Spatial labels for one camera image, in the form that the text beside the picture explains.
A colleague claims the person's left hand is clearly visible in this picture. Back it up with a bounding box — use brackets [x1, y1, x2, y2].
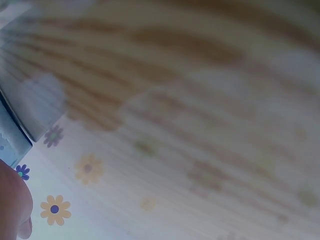
[0, 158, 34, 240]

